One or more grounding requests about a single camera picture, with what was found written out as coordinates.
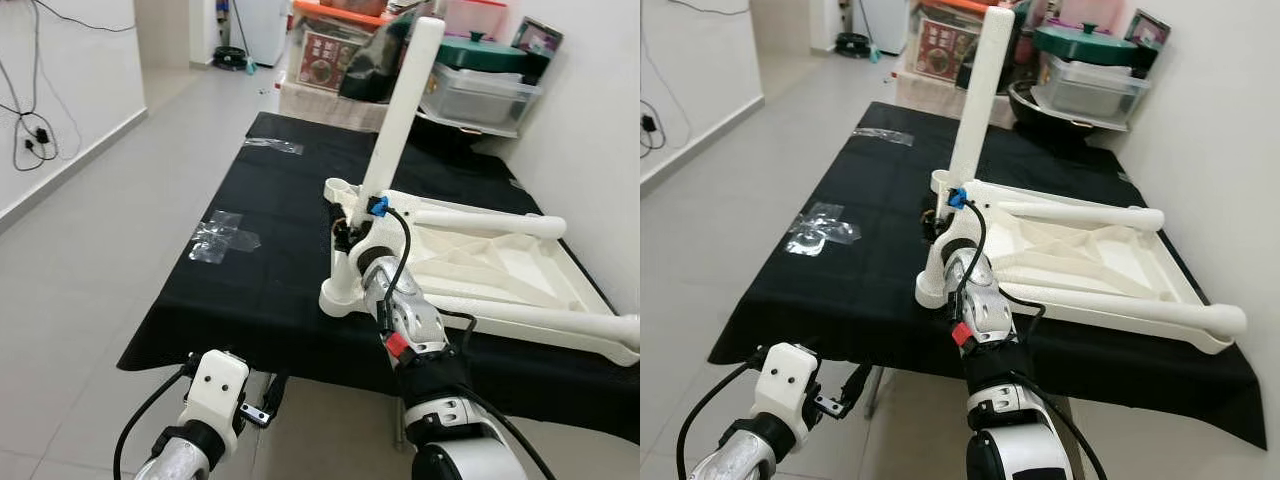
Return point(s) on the red printed cardboard box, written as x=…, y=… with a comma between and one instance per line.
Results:
x=942, y=52
x=330, y=62

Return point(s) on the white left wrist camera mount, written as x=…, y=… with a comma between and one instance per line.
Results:
x=785, y=385
x=215, y=390

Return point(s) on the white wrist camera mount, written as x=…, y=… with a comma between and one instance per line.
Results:
x=960, y=228
x=785, y=385
x=215, y=390
x=372, y=238

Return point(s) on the black round robot vacuum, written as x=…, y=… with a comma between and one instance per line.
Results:
x=230, y=58
x=853, y=45

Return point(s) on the white fridge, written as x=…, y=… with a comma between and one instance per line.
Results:
x=262, y=30
x=885, y=22

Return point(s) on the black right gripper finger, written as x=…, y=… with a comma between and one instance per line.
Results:
x=931, y=220
x=342, y=226

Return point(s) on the mop with blue head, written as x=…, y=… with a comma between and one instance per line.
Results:
x=250, y=66
x=873, y=55

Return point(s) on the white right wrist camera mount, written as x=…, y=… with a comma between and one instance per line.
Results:
x=372, y=238
x=960, y=228

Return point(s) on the orange bin lid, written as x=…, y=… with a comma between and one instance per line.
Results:
x=945, y=7
x=330, y=12

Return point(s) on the white plastic children table top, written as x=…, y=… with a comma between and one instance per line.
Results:
x=1090, y=255
x=500, y=265

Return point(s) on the clear tape strip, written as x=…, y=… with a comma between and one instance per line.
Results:
x=883, y=136
x=272, y=146

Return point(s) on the clear plastic storage bin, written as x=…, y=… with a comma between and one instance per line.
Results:
x=485, y=98
x=1095, y=90

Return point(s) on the purple printed box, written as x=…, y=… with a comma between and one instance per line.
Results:
x=540, y=35
x=1150, y=28

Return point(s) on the metal folding table frame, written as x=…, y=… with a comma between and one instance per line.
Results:
x=877, y=392

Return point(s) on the black plastic bag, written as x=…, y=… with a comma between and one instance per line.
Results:
x=372, y=70
x=1022, y=55

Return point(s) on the clear tape cross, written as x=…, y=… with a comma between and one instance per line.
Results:
x=222, y=238
x=820, y=230

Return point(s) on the beige cloth covered shelf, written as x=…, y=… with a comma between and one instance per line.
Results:
x=320, y=108
x=930, y=97

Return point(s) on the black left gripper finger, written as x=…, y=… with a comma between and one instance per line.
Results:
x=186, y=363
x=276, y=395
x=857, y=384
x=755, y=358

